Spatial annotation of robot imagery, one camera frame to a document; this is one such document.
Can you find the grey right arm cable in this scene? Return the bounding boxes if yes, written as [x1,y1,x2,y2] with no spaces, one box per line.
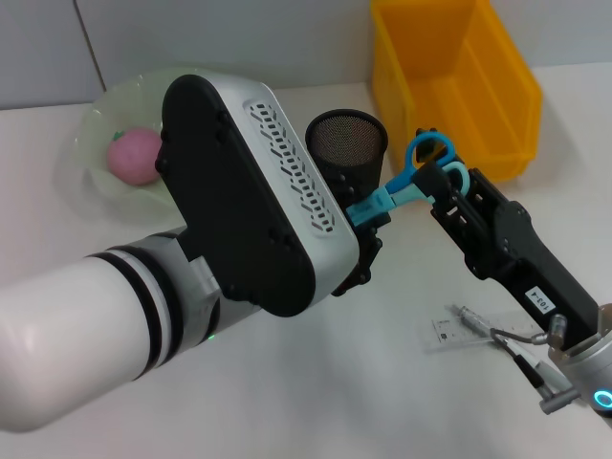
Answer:
[490,313,580,416]

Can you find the pink toy peach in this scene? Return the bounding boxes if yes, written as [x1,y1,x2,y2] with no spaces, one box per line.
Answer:
[105,126,164,187]

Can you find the black mesh pen holder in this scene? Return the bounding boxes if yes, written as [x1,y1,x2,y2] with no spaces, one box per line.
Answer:
[304,109,389,207]

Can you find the clear plastic ruler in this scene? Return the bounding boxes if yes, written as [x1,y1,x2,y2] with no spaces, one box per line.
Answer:
[425,310,544,356]

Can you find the yellow plastic bin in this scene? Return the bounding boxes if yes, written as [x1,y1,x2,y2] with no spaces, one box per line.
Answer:
[370,0,544,186]

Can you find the white and grey pen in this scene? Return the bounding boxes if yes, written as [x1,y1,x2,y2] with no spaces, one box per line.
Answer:
[448,304,573,391]

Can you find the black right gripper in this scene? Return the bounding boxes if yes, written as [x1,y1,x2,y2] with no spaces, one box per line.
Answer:
[413,164,601,351]

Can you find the blue scissors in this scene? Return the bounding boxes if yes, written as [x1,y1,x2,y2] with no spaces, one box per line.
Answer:
[346,132,470,229]

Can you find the translucent green fruit plate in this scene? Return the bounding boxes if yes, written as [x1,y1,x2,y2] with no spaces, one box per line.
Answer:
[71,66,192,229]

